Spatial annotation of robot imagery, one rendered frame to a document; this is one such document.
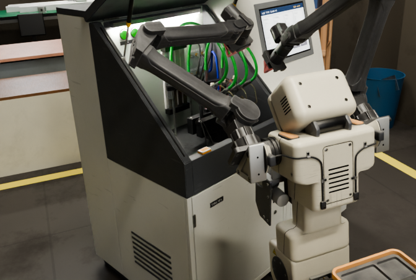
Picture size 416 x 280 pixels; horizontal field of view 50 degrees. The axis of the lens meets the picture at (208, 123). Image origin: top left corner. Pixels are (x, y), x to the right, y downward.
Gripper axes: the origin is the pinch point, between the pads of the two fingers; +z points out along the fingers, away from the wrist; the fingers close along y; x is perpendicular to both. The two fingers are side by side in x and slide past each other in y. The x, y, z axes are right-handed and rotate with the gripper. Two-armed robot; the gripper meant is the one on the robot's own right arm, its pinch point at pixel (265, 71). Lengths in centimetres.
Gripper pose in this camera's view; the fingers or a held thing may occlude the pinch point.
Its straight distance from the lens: 194.6
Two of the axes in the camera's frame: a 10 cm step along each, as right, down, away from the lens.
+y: -4.1, -8.6, 3.2
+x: -8.5, 2.3, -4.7
